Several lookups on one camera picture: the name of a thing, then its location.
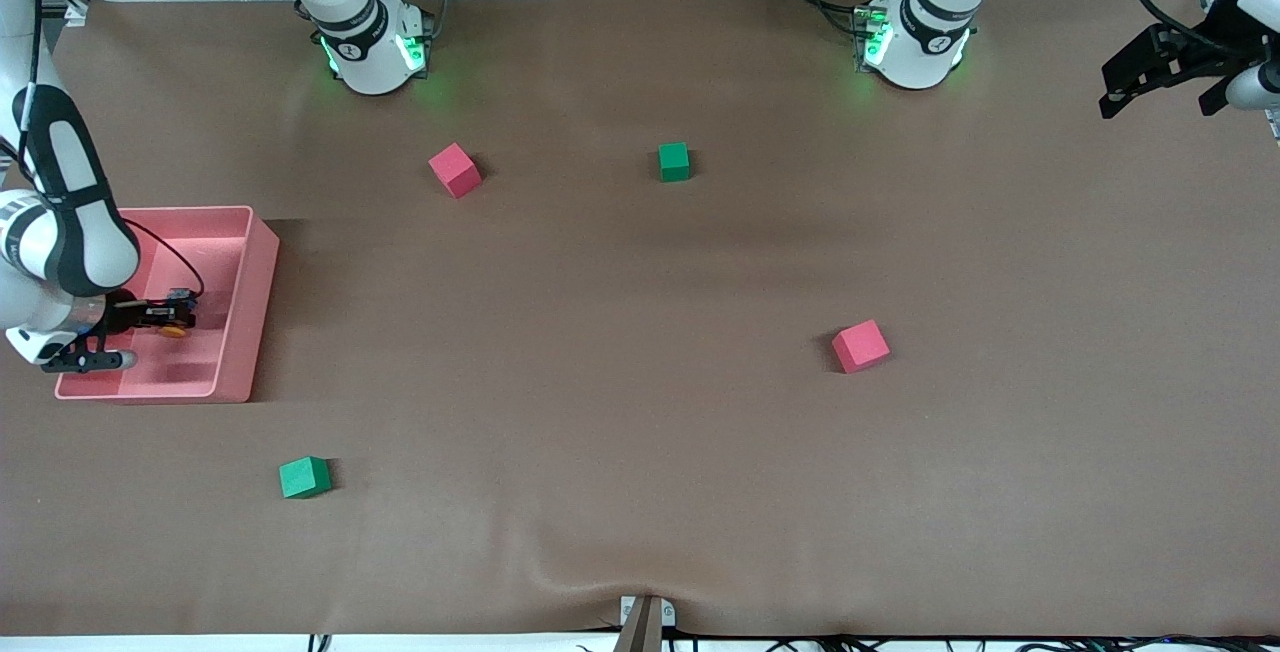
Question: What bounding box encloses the pink foam cube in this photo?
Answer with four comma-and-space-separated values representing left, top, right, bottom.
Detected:
428, 142, 483, 200
831, 319, 891, 375

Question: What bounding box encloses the brown table mat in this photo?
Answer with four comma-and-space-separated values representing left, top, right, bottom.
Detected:
0, 0, 1280, 638

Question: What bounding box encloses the yellow mushroom push button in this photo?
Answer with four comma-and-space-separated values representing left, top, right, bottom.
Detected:
160, 287, 199, 340

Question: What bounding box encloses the pink plastic bin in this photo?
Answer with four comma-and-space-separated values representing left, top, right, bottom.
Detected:
55, 205, 281, 404

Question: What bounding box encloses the aluminium camera post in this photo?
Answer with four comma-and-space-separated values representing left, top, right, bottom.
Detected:
612, 594, 677, 652

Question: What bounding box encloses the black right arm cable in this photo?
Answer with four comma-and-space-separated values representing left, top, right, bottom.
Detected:
118, 216, 207, 299

